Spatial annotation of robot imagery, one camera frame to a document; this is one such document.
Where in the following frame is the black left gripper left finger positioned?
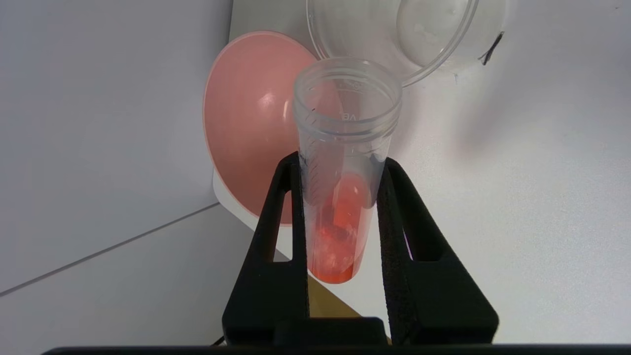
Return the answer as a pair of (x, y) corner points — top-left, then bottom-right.
(222, 152), (311, 346)

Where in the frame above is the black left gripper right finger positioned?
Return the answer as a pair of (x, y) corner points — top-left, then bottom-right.
(377, 158), (499, 346)

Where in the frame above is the clear glass beaker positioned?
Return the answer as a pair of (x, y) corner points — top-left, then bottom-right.
(306, 0), (507, 89)

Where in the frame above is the test tube with red pigment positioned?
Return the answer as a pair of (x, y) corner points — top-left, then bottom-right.
(293, 57), (403, 284)

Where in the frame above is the pink plastic bowl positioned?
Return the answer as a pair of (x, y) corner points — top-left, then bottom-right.
(203, 31), (322, 227)

